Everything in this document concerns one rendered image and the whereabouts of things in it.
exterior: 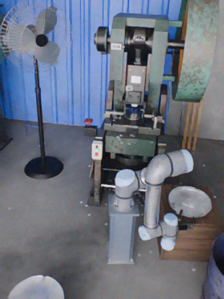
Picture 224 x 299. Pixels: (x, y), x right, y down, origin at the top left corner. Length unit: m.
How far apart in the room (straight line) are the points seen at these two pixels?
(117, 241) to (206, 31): 1.42
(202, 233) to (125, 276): 0.57
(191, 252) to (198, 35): 1.42
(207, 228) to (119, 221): 0.58
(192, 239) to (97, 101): 2.13
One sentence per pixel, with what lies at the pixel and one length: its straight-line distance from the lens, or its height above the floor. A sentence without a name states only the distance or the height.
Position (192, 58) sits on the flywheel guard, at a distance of 1.85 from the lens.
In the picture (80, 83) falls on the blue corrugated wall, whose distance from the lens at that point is 3.60.
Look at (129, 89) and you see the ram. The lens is 2.23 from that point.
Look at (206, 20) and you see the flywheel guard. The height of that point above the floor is 1.54.
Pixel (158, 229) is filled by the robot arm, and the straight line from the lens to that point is 1.64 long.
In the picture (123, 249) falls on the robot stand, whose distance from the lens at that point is 2.09.
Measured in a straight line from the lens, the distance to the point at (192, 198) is 2.13.
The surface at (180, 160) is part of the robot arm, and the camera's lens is 1.44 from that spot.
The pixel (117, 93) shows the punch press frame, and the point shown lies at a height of 0.85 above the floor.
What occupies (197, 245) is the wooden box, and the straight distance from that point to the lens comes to 2.17.
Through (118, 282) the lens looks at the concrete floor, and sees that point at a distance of 2.10.
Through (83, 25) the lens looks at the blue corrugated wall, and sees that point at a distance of 3.45.
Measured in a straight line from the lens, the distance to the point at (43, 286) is 1.81.
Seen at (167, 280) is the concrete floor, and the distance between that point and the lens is 2.15.
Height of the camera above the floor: 1.71
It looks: 26 degrees down
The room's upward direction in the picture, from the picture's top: 3 degrees clockwise
